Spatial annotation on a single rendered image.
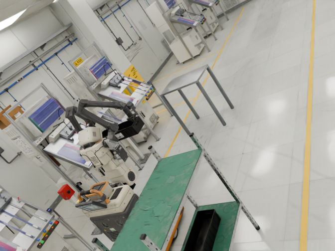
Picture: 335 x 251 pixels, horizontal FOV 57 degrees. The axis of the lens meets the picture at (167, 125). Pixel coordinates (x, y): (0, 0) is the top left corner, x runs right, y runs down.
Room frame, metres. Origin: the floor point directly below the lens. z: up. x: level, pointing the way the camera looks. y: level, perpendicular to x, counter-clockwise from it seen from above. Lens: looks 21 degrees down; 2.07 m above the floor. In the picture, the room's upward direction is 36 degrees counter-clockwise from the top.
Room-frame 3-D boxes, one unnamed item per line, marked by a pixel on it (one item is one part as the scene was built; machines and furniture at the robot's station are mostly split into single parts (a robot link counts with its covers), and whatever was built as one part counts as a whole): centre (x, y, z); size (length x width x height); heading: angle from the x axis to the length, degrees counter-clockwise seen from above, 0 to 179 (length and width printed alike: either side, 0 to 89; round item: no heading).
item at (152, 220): (1.86, 0.34, 0.55); 0.91 x 0.46 x 1.10; 140
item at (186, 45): (8.40, -1.77, 0.95); 1.36 x 0.82 x 1.90; 50
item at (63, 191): (3.71, 1.54, 0.39); 0.24 x 0.24 x 0.78; 50
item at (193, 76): (4.34, -0.58, 0.40); 0.70 x 0.45 x 0.80; 45
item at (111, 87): (5.57, 0.36, 0.65); 1.01 x 0.73 x 1.29; 50
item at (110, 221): (2.72, 0.88, 0.59); 0.55 x 0.34 x 0.83; 51
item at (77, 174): (4.56, 1.44, 0.31); 0.70 x 0.65 x 0.62; 140
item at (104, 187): (2.70, 0.90, 0.87); 0.23 x 0.15 x 0.11; 51
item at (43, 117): (4.53, 1.31, 1.52); 0.51 x 0.13 x 0.27; 140
